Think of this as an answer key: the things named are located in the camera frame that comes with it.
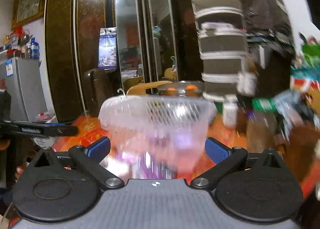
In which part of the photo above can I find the glass bowl with oranges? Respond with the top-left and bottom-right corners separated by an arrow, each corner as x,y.
157,81 -> 204,97

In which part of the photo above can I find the white small jar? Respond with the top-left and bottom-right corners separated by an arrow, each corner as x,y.
222,102 -> 238,128

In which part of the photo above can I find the brown thermos jug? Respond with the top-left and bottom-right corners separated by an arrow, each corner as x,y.
83,68 -> 113,117

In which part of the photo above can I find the white labelled can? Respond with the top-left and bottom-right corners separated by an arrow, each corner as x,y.
236,72 -> 257,97

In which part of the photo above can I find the wooden chair back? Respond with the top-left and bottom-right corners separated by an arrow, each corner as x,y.
126,81 -> 172,95

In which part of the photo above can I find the blue wall calendar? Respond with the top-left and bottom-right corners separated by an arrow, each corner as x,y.
98,27 -> 117,70

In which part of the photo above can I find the glass jar green lid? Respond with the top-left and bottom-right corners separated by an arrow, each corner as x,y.
246,98 -> 277,153

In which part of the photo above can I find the black cloth covered appliance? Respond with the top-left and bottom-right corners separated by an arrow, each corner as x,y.
240,0 -> 295,98

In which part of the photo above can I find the grey small refrigerator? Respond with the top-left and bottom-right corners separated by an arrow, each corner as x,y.
1,57 -> 47,122

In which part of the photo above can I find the stacked grey white drawer tower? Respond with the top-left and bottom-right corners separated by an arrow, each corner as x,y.
191,0 -> 248,102

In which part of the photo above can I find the framed wall clock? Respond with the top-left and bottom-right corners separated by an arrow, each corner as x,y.
11,0 -> 45,30

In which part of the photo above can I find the blue water bottle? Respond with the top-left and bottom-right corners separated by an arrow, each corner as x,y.
30,37 -> 40,60

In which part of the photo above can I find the green shopping bag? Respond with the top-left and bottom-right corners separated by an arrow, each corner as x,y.
299,33 -> 320,72

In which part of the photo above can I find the clear plastic perforated basket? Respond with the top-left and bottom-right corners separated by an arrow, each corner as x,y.
98,95 -> 217,173

